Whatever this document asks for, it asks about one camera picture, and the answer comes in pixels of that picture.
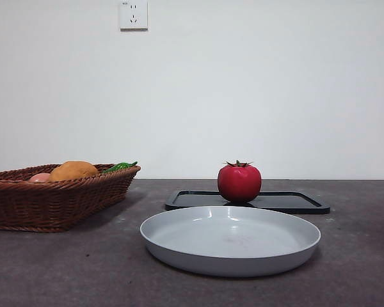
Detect red tomato with green stem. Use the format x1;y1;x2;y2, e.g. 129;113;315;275
217;159;262;203

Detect black rectangular tray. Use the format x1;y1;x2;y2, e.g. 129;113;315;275
164;189;332;215

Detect green chili pepper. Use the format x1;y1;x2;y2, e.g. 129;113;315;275
101;161;138;175

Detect grey round plate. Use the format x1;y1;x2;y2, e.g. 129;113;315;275
139;205;322;278

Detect orange-brown round potato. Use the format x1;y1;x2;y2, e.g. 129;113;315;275
48;161;100;182

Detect brown wicker basket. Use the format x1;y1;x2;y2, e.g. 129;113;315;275
0;163;141;233

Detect pink peach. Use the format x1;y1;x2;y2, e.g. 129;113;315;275
28;172;52;183

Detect white wall power socket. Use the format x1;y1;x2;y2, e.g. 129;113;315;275
120;0;149;32

